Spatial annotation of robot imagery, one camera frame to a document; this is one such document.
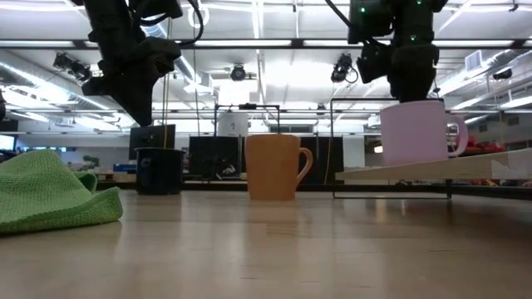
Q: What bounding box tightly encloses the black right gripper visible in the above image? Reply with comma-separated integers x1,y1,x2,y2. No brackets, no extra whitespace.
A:
389,44,441,104

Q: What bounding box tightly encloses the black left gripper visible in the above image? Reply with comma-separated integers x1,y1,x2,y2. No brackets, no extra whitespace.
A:
81,37,183,128

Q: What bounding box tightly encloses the pink plastic mug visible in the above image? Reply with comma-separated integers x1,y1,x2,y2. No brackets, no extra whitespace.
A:
380,99,470,167

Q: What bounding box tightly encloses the black enamel mug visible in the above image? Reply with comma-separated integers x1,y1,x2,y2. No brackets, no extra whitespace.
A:
134,147,187,196

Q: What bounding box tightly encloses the orange ceramic mug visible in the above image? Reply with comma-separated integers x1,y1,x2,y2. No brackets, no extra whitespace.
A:
244,133,314,202

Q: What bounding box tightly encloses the wooden shelf board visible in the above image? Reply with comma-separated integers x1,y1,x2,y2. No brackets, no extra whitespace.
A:
330,98,532,199

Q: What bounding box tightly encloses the black computer monitor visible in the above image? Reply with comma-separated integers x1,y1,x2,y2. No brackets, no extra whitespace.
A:
128,124,176,161

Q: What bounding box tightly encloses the white ceiling vent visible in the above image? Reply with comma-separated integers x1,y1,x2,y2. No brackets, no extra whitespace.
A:
465,49,483,72

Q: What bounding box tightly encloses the black ceiling spotlight cluster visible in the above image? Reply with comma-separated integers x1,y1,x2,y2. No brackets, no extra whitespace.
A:
52,52,95,82

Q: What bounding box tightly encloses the red equipment pile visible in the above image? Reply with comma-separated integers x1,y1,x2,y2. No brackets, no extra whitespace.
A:
455,135,506,157

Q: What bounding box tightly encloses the wide black panel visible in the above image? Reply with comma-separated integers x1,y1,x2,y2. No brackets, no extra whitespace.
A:
189,135,246,180

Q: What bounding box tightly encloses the black overhead beam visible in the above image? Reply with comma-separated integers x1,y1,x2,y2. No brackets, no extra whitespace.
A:
0,38,532,50

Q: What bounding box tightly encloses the green microfibre cloth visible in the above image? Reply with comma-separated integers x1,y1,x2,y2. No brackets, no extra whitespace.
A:
0,149,124,236

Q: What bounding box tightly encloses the thin hanging cable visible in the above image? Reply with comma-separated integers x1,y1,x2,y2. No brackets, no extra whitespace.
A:
161,74,171,149

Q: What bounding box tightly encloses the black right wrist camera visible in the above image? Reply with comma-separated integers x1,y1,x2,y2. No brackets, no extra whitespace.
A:
356,42,392,84

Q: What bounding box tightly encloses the black ceiling-mounted camera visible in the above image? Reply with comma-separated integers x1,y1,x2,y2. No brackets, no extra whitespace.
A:
331,52,359,84

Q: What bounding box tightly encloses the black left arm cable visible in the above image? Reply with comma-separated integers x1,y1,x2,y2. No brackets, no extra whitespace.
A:
136,0,205,47

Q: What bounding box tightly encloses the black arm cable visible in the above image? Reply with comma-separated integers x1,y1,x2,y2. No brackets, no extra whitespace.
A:
323,0,362,41
136,0,205,47

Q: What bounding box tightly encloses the white hanging ring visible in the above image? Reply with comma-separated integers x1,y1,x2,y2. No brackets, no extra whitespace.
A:
187,3,210,29

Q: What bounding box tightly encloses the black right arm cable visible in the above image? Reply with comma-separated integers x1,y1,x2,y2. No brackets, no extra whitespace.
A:
323,0,362,41

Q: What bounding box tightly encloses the black background station frame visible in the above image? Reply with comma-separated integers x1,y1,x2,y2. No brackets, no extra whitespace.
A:
214,102,281,138

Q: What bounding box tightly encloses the black panel with yellow cable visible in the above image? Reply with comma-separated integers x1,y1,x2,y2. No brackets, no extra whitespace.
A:
298,135,344,186

